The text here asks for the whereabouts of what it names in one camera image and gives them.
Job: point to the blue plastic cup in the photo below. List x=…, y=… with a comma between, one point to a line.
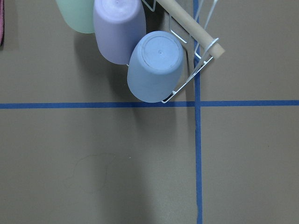
x=155, y=66

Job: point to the purple plastic cup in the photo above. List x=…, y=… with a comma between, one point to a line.
x=119, y=25

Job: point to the green plastic cup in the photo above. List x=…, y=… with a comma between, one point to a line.
x=78, y=14

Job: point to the pink and grey sponge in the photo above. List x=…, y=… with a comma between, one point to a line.
x=1, y=21

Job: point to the white wire cup rack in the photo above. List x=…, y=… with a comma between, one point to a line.
x=207, y=48

